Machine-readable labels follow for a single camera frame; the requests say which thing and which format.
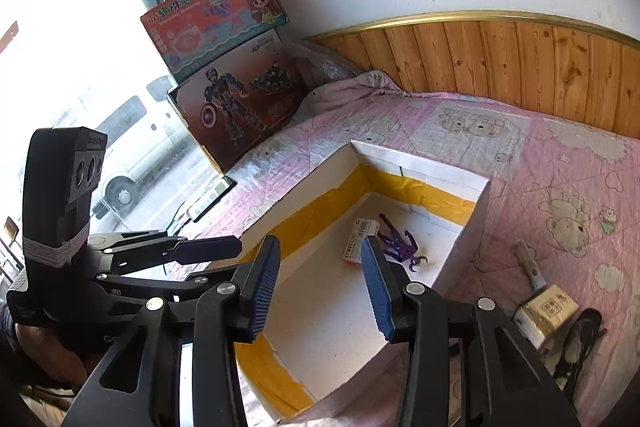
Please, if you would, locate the pink bear printed quilt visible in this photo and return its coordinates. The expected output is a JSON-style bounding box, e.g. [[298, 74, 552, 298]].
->
[[175, 71, 640, 427]]

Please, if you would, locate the clear bubble wrap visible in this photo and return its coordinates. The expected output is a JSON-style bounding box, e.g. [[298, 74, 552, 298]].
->
[[292, 42, 367, 88]]

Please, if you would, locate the yellow tissue packet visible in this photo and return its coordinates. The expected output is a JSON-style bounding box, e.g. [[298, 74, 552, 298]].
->
[[514, 284, 580, 350]]

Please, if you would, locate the pink cartoon toy box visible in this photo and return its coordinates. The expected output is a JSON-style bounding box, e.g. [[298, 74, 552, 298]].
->
[[140, 0, 291, 84]]

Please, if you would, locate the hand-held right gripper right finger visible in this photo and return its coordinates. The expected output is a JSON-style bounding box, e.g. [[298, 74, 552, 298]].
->
[[360, 234, 581, 427]]

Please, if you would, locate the white van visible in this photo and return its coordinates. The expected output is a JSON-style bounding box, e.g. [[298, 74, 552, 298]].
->
[[90, 76, 194, 208]]

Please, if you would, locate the small white red card packet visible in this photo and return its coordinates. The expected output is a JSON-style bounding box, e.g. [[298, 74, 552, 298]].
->
[[342, 218, 379, 266]]

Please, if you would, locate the person's left hand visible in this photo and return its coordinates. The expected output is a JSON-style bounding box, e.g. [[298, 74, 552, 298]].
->
[[15, 326, 108, 384]]

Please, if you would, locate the dark robot figure toy box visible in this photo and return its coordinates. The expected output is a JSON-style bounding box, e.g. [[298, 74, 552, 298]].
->
[[166, 29, 309, 174]]

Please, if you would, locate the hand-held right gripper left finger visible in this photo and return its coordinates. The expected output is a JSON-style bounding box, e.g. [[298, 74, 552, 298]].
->
[[62, 234, 283, 427]]

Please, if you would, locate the purple toy figure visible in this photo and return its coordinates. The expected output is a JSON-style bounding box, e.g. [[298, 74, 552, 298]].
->
[[375, 213, 429, 273]]

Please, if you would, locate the white cardboard box yellow tape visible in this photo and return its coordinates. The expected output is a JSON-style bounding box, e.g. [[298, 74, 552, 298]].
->
[[235, 138, 493, 423]]

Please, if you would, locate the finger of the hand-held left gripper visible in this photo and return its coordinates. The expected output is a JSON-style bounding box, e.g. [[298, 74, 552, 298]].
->
[[89, 230, 245, 269], [95, 259, 251, 304]]

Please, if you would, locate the black device with white label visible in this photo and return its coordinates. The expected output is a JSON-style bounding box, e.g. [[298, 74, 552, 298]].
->
[[186, 175, 237, 223]]

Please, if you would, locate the wooden headboard panel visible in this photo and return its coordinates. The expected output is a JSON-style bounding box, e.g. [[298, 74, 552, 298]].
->
[[302, 10, 640, 140]]

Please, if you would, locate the black hair clip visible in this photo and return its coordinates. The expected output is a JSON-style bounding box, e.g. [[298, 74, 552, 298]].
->
[[552, 307, 608, 393]]

